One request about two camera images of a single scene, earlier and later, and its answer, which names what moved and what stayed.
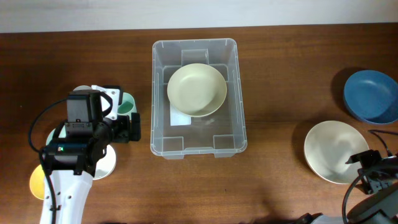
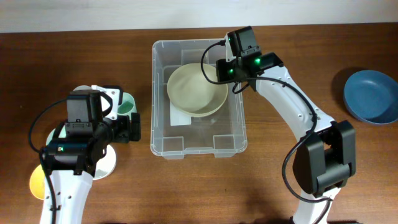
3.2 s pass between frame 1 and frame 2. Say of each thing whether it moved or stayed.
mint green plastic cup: stayed
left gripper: stayed
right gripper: moved
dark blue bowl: stayed
